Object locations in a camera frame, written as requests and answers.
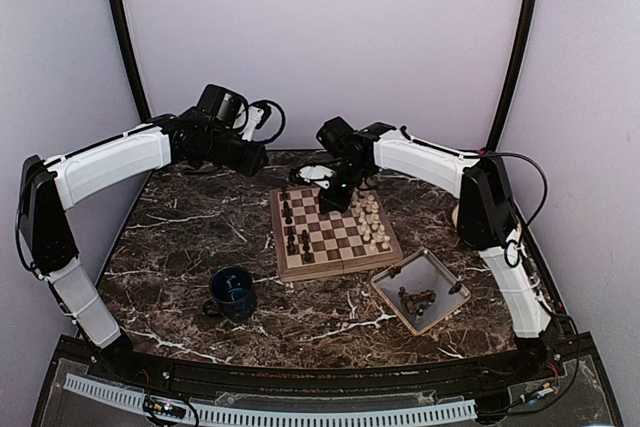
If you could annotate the dark blue enamel mug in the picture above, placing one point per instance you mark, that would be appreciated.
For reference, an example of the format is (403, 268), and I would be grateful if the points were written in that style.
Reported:
(232, 294)

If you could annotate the dark wooden chess knight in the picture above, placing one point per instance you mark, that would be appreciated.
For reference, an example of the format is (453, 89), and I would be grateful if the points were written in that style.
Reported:
(290, 246)
(287, 207)

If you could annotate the white slotted cable duct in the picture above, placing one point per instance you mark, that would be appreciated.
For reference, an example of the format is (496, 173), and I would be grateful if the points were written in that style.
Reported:
(253, 410)

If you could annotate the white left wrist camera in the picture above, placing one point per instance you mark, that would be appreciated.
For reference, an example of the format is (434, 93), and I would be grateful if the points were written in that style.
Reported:
(257, 115)

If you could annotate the wooden folding chess board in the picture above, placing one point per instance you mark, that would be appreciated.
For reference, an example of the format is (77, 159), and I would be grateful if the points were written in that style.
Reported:
(334, 240)

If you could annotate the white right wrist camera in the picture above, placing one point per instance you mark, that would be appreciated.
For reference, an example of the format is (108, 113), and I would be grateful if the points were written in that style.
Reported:
(311, 174)

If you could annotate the black frame post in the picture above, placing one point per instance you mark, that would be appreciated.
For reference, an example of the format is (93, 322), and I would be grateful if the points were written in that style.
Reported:
(513, 70)
(128, 56)

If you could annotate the silver metal tray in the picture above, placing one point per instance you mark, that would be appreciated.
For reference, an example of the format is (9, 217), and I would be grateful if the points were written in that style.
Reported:
(380, 282)

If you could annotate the cream floral ceramic plate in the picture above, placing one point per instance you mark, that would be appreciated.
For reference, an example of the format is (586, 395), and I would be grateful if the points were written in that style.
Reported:
(455, 216)

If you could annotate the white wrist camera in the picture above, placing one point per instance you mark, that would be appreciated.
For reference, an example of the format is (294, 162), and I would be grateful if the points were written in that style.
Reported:
(311, 174)
(257, 115)

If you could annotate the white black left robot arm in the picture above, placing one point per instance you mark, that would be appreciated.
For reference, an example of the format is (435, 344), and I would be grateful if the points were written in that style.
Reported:
(222, 129)

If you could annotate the white chess pieces row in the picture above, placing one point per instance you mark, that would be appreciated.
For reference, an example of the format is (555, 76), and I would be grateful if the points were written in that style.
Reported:
(367, 212)

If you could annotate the black left frame post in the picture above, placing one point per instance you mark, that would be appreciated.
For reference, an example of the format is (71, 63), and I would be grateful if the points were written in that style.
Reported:
(128, 56)

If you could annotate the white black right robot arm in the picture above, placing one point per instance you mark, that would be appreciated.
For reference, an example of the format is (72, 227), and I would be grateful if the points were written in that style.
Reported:
(487, 218)

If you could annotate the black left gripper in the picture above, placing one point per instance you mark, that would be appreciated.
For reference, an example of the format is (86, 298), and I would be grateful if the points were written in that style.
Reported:
(249, 165)

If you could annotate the black right frame post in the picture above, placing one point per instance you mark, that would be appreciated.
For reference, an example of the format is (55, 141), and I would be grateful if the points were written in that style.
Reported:
(513, 70)

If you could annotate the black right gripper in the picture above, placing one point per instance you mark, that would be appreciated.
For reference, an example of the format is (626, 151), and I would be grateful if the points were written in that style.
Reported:
(334, 203)

